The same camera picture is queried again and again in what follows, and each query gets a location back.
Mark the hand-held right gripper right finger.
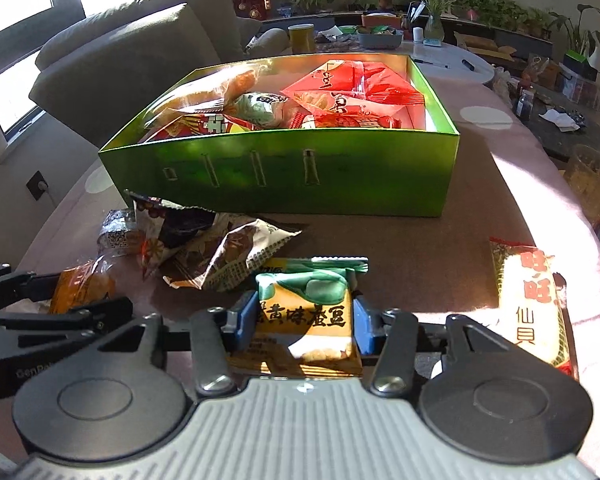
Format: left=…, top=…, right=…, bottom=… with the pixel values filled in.
left=353, top=295, right=523, bottom=396

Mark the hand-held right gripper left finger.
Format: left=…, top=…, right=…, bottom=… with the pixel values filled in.
left=87, top=291, right=259, bottom=397

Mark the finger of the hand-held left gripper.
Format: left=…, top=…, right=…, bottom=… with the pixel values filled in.
left=0, top=296, right=133, bottom=361
left=0, top=261, right=56, bottom=311

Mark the orange snack packet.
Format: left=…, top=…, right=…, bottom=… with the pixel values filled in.
left=49, top=258, right=117, bottom=315

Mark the green and yellow snack packet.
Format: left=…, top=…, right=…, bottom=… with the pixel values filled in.
left=227, top=256, right=370, bottom=378

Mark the green cardboard box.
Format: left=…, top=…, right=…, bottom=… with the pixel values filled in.
left=98, top=54, right=461, bottom=218

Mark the red striped snack packet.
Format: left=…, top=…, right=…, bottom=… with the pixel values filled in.
left=142, top=111, right=261, bottom=145

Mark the beige patterned snack packet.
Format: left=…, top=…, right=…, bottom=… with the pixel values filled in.
left=162, top=212, right=303, bottom=293

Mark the clear black-print snack packet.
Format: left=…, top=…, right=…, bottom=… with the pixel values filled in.
left=97, top=208, right=147, bottom=257

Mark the dark patterned snack packet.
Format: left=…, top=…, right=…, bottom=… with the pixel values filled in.
left=125, top=190, right=217, bottom=281

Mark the red-edged yellow rice cracker packet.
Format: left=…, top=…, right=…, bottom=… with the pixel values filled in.
left=489, top=236, right=579, bottom=379

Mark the small red snack packet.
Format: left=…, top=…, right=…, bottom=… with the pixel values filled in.
left=300, top=112, right=402, bottom=131

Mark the green and white snack packet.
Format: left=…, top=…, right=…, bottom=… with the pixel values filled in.
left=225, top=91, right=301, bottom=129

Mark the clear orange bread packet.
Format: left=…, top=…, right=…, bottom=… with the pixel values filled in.
left=145, top=67, right=257, bottom=127

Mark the large red snack packet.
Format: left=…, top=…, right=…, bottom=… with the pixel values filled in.
left=280, top=59, right=426, bottom=122

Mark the round dark marble table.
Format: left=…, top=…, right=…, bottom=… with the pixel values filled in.
left=515, top=85, right=600, bottom=162

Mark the beige sofa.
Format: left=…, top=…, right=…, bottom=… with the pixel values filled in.
left=29, top=0, right=291, bottom=148

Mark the clear glass jar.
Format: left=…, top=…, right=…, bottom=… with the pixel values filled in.
left=562, top=144, right=600, bottom=222

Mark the dark glass bottle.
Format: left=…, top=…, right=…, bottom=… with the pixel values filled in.
left=515, top=87, right=536, bottom=121

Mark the clear plastic bag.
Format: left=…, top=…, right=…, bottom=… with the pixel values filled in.
left=491, top=66, right=517, bottom=111

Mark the round white table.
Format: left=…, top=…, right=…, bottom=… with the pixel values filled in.
left=260, top=40, right=496, bottom=86

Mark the white tissue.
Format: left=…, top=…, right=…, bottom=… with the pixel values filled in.
left=539, top=109, right=586, bottom=133

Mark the black-framed window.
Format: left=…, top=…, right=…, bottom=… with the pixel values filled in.
left=0, top=0, right=183, bottom=136

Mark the grey tray with items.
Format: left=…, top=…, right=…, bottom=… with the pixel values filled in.
left=356, top=27, right=405, bottom=50

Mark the yellow can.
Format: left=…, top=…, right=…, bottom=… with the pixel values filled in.
left=287, top=23, right=317, bottom=53

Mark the open cardboard box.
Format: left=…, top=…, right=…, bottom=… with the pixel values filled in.
left=454, top=31, right=516, bottom=59

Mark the orange box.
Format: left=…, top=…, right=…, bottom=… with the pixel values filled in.
left=361, top=13, right=403, bottom=30

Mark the glass vase with plant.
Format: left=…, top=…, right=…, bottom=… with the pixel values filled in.
left=420, top=0, right=457, bottom=43

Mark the dark television cabinet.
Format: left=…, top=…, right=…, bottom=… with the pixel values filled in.
left=260, top=9, right=556, bottom=58

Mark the row of potted plants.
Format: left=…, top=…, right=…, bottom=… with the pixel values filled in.
left=352, top=0, right=556, bottom=36

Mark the wall outlet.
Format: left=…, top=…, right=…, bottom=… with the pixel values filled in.
left=26, top=171, right=51, bottom=201

